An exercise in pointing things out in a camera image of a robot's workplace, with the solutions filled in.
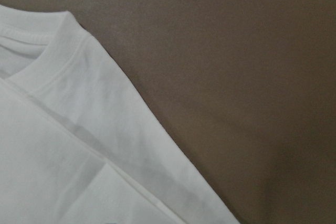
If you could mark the white long-sleeve printed shirt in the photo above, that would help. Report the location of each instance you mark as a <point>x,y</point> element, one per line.
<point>78,143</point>

